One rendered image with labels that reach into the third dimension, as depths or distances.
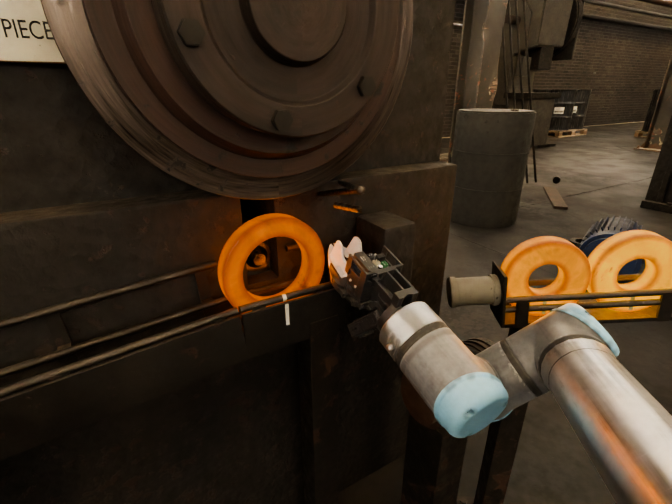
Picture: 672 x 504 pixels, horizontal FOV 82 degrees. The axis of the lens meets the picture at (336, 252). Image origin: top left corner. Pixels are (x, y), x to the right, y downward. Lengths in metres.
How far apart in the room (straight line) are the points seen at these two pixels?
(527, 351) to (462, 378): 0.14
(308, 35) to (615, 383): 0.49
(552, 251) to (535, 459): 0.82
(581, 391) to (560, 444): 1.02
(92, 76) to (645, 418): 0.64
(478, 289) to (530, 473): 0.76
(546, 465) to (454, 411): 0.95
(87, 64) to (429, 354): 0.51
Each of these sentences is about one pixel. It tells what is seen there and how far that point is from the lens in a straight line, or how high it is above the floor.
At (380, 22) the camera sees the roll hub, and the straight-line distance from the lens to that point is 0.55.
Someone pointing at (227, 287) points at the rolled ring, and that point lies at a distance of 0.63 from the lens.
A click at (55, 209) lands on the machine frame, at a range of 0.68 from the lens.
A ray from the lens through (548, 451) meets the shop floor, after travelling 1.49.
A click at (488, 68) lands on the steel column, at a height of 1.23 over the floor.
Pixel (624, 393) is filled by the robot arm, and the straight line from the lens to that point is 0.50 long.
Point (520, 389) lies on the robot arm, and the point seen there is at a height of 0.64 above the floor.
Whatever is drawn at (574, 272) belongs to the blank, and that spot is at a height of 0.72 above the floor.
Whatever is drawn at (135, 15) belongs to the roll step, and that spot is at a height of 1.10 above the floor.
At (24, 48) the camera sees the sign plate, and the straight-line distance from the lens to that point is 0.66.
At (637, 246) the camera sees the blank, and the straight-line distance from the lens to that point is 0.85.
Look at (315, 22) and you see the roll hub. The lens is 0.49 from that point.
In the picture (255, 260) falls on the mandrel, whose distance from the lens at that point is 0.73.
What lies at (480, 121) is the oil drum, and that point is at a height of 0.81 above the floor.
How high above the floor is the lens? 1.03
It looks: 23 degrees down
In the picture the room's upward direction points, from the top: straight up
